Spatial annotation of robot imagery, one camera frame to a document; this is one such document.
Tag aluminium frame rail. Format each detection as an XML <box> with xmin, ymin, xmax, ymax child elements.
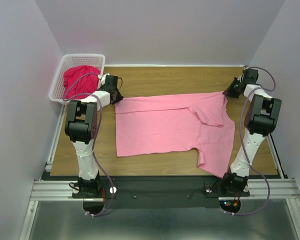
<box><xmin>19</xmin><ymin>106</ymin><xmax>71</xmax><ymax>240</ymax></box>

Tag light pink t shirt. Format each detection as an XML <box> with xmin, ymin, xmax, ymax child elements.
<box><xmin>115</xmin><ymin>91</ymin><xmax>235</xmax><ymax>178</ymax></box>

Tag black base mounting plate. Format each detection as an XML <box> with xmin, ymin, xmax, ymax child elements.
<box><xmin>69</xmin><ymin>176</ymin><xmax>250</xmax><ymax>213</ymax></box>

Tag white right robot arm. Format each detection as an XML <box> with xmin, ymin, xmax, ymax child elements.
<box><xmin>220</xmin><ymin>66</ymin><xmax>282</xmax><ymax>195</ymax></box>

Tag magenta t shirt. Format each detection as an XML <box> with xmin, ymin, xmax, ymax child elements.
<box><xmin>63</xmin><ymin>65</ymin><xmax>101</xmax><ymax>99</ymax></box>

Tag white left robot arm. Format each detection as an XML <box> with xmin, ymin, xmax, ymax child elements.
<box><xmin>62</xmin><ymin>73</ymin><xmax>124</xmax><ymax>198</ymax></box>

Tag white plastic laundry basket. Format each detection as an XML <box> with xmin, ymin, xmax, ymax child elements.
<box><xmin>48</xmin><ymin>53</ymin><xmax>106</xmax><ymax>105</ymax></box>

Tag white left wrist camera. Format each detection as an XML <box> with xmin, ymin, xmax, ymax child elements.
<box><xmin>97</xmin><ymin>73</ymin><xmax>110</xmax><ymax>89</ymax></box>

